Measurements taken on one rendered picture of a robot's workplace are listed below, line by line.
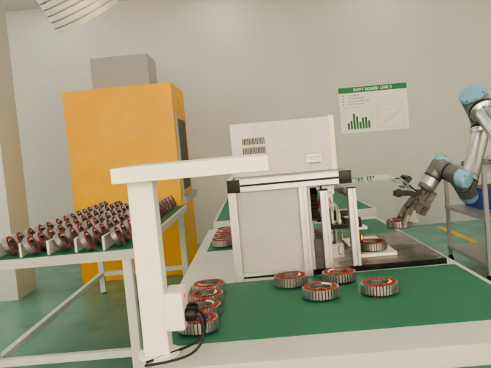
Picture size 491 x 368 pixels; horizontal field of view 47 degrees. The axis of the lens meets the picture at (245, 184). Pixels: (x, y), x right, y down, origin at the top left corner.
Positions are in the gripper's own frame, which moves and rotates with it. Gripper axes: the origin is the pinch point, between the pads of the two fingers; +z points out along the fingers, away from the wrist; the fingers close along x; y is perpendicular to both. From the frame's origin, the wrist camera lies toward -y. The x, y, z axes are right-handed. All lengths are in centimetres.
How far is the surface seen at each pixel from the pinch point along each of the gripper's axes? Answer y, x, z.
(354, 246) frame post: -22, -45, 16
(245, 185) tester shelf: -67, -46, 16
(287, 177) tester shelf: -55, -46, 7
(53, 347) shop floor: -119, 128, 188
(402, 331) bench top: -17, -110, 24
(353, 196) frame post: -32, -44, 1
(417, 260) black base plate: 0.1, -44.1, 8.4
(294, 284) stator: -37, -62, 35
